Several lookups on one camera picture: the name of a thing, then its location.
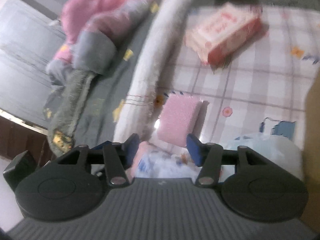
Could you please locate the red wet wipes pack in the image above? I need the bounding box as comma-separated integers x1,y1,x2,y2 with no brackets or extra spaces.
184,3,262,66

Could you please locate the white blue tissue pack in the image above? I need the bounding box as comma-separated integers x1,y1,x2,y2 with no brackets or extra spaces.
126,141,201,181

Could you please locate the yellow picture card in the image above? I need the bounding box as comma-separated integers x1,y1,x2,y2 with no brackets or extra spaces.
53,130,73,152

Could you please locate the pink sponge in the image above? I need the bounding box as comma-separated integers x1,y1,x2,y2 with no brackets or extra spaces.
156,93,205,147

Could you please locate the dark green bedsheet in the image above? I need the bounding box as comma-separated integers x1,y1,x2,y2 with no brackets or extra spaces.
43,13,155,157

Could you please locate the white fuzzy blanket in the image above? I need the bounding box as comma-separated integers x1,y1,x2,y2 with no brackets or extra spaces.
113,0,216,143

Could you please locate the brown cardboard box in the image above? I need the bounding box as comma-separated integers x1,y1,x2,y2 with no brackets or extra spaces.
302,76,320,233

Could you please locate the pink grey quilt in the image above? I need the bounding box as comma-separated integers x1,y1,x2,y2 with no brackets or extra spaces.
46,0,157,86

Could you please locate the white plastic bag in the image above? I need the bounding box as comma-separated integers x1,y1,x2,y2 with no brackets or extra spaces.
222,133,304,181

